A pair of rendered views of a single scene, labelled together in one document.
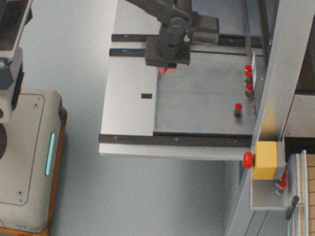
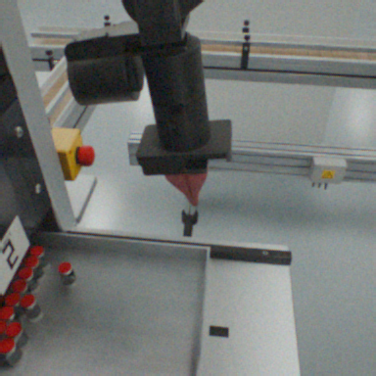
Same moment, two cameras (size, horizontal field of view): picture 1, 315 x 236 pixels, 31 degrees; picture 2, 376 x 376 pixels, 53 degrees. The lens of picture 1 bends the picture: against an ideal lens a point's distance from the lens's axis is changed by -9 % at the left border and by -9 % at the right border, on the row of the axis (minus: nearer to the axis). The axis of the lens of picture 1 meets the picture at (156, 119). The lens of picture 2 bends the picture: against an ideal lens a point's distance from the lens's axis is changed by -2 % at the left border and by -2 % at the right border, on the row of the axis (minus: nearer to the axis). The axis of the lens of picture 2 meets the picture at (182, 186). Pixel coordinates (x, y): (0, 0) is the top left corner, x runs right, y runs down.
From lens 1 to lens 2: 148 cm
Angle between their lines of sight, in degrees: 80
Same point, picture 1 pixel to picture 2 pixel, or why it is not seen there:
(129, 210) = not seen: outside the picture
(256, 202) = (87, 179)
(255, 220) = not seen: hidden behind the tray
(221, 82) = (72, 350)
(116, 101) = (272, 323)
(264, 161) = (68, 131)
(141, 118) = (226, 290)
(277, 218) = not seen: hidden behind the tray
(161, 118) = (194, 286)
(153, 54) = (215, 126)
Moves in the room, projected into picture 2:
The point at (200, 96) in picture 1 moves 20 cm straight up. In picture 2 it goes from (122, 320) to (104, 234)
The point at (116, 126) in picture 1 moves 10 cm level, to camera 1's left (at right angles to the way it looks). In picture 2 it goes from (265, 281) to (326, 283)
